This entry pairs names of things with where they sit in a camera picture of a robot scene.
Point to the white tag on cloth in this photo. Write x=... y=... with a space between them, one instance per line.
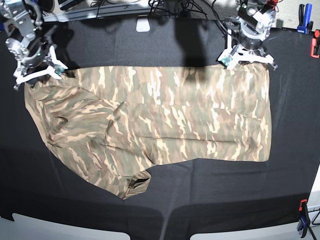
x=142 y=25

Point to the camouflage t-shirt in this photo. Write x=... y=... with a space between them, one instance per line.
x=111 y=124

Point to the orange clamp right rear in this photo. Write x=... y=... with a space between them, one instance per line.
x=315 y=44

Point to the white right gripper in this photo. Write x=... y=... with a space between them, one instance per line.
x=43 y=64

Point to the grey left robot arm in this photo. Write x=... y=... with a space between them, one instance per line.
x=246 y=33

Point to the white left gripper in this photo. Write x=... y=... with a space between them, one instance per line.
x=237 y=54

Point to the orange blue clamp front right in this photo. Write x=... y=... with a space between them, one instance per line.
x=304 y=220

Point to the blue clamp rear right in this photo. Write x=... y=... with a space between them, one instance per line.
x=304 y=15

